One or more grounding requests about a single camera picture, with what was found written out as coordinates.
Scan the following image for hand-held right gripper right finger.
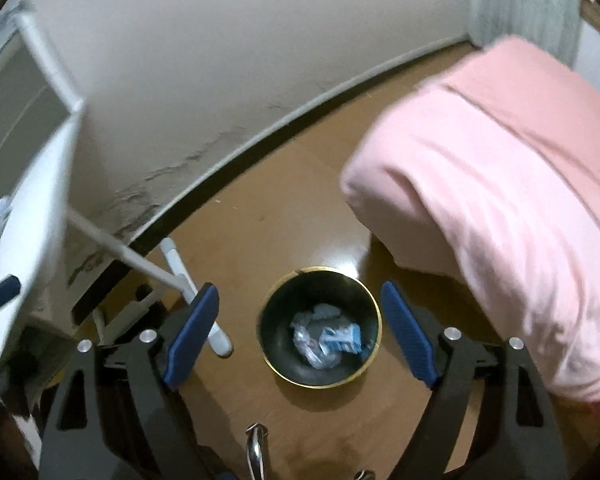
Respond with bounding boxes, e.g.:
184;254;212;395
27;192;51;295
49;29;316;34
380;280;568;480

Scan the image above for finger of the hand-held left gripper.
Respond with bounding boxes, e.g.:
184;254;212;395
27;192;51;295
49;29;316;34
0;275;22;318

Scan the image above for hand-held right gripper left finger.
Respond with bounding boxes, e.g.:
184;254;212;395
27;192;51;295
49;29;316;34
37;282;241;480

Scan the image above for black bin with gold rim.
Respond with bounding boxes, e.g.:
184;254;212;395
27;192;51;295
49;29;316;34
256;266;383;388

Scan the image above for white metal tube leg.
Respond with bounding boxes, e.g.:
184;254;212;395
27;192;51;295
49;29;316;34
160;237;234;359
66;209;197;298

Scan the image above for blue and white packet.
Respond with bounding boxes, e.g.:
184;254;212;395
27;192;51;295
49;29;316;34
322;322;363;356

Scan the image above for white desk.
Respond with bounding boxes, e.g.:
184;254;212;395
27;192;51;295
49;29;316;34
0;0;87;381

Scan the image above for crumpled clear plastic wrapper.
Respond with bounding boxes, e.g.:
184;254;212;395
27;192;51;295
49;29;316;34
291;310;342;369

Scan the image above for pink blanket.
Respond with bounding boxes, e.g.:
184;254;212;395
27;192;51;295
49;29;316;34
340;35;600;403

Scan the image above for pale green curtain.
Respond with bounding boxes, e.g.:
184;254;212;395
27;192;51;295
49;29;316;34
467;0;583;68

